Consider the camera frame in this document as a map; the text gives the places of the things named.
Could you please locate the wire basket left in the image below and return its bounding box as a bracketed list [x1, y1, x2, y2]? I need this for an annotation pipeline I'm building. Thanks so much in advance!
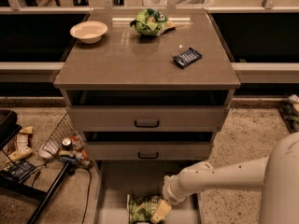
[38, 115, 93, 169]

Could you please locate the white snack bag on floor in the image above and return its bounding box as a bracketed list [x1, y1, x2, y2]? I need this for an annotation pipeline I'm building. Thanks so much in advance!
[7, 126, 34, 163]

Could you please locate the white bowl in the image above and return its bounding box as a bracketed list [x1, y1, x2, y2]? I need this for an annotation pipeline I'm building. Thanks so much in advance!
[70, 21, 107, 44]

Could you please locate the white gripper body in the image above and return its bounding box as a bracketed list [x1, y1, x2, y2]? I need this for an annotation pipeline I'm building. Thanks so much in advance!
[163, 175, 187, 204]

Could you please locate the blue packet on floor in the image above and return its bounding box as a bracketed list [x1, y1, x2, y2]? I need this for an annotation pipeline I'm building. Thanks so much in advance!
[1, 160, 36, 183]

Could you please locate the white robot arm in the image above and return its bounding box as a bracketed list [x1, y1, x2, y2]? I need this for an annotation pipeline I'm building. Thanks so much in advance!
[151, 133, 299, 224]

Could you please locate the top drawer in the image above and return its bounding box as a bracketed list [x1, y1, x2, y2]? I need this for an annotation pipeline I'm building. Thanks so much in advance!
[66, 105, 229, 132]

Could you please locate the black cable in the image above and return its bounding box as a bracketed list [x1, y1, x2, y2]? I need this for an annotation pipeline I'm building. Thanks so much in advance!
[31, 163, 93, 224]

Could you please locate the wire basket right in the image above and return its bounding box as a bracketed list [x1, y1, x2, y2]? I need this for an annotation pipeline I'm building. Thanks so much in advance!
[278, 94, 299, 133]

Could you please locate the wire basket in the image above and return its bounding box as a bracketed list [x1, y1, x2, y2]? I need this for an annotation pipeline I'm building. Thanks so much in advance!
[38, 115, 93, 169]
[278, 94, 299, 133]

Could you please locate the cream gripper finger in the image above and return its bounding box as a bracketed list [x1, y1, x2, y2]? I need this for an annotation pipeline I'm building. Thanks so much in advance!
[150, 200, 172, 224]

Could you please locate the black stand leg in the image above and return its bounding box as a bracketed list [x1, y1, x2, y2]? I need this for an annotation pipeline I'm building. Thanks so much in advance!
[0, 162, 74, 224]

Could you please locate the blue snack packet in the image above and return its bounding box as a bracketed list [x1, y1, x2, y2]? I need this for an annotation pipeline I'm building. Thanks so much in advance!
[173, 48, 202, 69]

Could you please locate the drawer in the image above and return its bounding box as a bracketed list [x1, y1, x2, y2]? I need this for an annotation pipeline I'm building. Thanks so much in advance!
[66, 105, 229, 132]
[94, 161, 191, 224]
[84, 142, 211, 161]

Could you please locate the middle drawer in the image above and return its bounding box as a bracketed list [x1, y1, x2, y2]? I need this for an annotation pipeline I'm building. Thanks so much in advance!
[84, 142, 211, 161]

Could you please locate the grey drawer cabinet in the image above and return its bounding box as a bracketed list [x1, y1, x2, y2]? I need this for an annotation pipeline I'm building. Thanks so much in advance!
[55, 10, 240, 224]

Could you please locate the green jalapeno chip bag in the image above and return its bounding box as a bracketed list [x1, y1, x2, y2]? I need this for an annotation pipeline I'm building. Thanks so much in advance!
[127, 194, 161, 224]

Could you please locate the soda can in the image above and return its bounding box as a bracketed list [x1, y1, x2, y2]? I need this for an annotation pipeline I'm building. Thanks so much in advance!
[62, 138, 72, 150]

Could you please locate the bottom drawer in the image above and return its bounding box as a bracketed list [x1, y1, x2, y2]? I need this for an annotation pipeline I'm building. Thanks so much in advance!
[94, 161, 191, 224]

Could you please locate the crumpled green chip bag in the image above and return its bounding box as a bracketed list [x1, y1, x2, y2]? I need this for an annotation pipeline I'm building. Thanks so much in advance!
[130, 8, 176, 36]

